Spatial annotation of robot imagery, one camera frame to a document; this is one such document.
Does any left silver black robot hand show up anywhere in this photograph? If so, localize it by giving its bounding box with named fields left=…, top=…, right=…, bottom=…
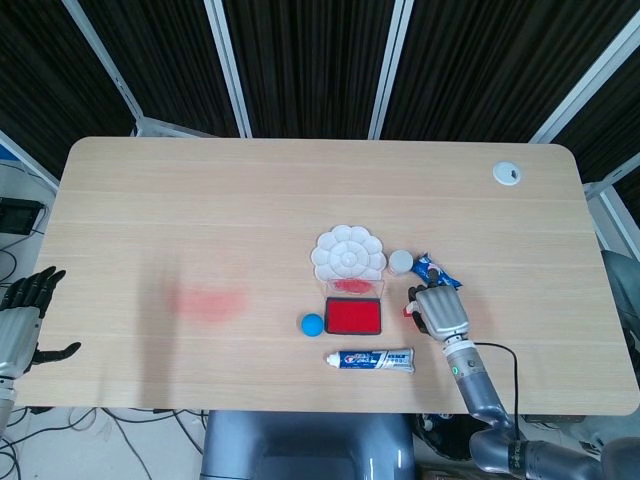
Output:
left=0, top=266, right=82, bottom=377

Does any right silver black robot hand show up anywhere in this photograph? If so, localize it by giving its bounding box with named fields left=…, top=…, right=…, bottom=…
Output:
left=405, top=282, right=472, bottom=344

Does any blue cookie packet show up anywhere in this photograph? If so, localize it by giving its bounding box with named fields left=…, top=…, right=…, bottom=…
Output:
left=410, top=253, right=464, bottom=291

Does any blue white toothpaste tube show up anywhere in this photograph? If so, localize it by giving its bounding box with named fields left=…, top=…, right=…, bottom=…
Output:
left=325, top=348, right=416, bottom=375

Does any red ink pad case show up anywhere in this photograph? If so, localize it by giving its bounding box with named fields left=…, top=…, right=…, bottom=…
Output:
left=322, top=278, right=385, bottom=336

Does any white flower paint palette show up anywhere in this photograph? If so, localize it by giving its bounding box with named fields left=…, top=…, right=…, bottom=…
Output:
left=313, top=224, right=388, bottom=282

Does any black box device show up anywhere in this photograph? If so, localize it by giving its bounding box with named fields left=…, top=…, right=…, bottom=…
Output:
left=0, top=197, right=44, bottom=235

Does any blue rubber ball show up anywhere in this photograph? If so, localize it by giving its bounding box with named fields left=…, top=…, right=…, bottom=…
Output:
left=299, top=313, right=324, bottom=339

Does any grey robot torso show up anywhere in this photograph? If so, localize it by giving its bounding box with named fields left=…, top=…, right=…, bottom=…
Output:
left=199, top=410, right=417, bottom=480

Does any dark ribbed partition panel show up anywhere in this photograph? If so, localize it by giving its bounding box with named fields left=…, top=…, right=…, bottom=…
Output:
left=552, top=29, right=640, bottom=226
left=382, top=0, right=629, bottom=144
left=0, top=0, right=139, bottom=174
left=82, top=0, right=246, bottom=139
left=222, top=0, right=401, bottom=140

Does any black robot hand cable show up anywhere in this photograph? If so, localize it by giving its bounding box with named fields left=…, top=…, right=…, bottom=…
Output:
left=469, top=341, right=521, bottom=436

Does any white table cable grommet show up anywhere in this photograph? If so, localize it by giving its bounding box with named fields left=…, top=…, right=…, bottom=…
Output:
left=492, top=160, right=522, bottom=187

